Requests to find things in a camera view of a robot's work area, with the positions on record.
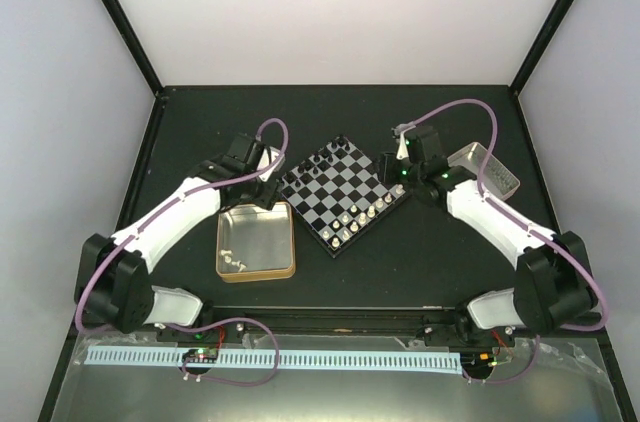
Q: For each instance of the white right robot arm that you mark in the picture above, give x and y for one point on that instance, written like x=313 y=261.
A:
x=552 y=287

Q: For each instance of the black and white chessboard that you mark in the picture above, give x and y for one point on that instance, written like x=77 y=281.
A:
x=324 y=186

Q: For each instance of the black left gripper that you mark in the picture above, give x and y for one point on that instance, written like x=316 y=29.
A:
x=265 y=200

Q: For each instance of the black corner frame post left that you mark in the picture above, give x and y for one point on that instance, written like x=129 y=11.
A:
x=132 y=42

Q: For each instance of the black aluminium rail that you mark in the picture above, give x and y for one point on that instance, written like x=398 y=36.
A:
x=447 y=327

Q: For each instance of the black corner frame post right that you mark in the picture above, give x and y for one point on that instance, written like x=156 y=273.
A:
x=544 y=37

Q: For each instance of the tan sweet bear tin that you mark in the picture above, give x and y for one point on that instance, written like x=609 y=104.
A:
x=255 y=244

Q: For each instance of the white slotted cable duct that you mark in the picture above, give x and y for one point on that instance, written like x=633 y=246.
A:
x=332 y=360

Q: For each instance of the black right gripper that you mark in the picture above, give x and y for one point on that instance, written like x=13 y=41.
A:
x=386 y=171

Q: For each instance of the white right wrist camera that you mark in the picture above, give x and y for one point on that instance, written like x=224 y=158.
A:
x=402 y=143

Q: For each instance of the black corner frame post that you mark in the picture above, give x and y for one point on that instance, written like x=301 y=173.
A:
x=544 y=37
x=132 y=42

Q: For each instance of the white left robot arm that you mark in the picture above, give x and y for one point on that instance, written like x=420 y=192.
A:
x=120 y=292

